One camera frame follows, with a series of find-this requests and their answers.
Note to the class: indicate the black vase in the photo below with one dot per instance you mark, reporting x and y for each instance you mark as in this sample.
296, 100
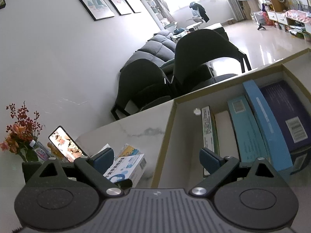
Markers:
30, 172

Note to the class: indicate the grey curtain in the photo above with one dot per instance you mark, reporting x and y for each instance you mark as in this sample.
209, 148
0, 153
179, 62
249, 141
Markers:
232, 0

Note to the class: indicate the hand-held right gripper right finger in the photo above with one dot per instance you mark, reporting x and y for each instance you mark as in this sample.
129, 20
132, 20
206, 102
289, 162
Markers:
209, 159

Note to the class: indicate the wooden shelf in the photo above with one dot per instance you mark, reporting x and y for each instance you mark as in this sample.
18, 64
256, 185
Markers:
271, 3

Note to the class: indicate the white TV cabinet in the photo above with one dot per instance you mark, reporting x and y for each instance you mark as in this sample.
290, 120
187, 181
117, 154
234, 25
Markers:
277, 17

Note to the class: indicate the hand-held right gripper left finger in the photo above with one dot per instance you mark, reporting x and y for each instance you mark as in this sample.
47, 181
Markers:
104, 160

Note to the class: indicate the yellow cartoon box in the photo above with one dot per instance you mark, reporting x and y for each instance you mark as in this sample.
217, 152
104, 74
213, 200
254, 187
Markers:
128, 150

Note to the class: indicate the blue cartoon medicine box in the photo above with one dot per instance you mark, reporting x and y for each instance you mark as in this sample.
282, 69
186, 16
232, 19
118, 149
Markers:
267, 121

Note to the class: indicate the dark purple box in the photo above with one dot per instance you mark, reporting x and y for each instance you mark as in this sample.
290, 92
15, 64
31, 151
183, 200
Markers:
286, 106

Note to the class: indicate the grey sofa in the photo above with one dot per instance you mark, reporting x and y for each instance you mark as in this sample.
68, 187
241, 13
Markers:
155, 46

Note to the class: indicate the cardboard box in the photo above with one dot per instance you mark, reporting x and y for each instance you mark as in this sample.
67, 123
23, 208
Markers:
184, 131

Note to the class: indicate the white blue medicine box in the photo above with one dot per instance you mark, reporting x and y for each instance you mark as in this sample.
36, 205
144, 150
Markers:
131, 170

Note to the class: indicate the teal white medicine box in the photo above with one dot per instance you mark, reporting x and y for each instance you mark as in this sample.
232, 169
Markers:
247, 131

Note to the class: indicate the green orange medicine box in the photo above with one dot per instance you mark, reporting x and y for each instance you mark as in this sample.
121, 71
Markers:
207, 131

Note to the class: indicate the pink floral cloth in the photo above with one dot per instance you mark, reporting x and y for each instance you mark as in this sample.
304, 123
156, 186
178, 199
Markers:
298, 14

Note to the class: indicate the plastic water bottle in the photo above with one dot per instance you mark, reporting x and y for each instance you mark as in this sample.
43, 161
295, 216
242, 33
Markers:
40, 150

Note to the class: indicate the dark dining chair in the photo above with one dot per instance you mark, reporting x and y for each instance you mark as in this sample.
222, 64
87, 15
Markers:
201, 51
143, 82

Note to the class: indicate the small black tripod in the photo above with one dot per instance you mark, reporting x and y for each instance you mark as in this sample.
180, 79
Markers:
261, 27

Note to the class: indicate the white marble desktop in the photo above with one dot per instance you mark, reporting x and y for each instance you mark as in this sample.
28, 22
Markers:
126, 131

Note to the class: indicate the black smartphone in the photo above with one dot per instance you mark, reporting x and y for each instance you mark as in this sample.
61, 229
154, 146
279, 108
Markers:
65, 143

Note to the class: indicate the white office chair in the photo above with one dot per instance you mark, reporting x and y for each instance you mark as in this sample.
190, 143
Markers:
198, 13

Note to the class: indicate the flower bouquet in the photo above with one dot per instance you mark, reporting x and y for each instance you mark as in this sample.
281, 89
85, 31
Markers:
19, 131

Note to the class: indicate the long plain white box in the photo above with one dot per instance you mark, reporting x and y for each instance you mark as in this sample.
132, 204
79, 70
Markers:
226, 136

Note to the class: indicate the white bookshelf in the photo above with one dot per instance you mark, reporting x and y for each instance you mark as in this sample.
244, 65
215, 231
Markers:
155, 9

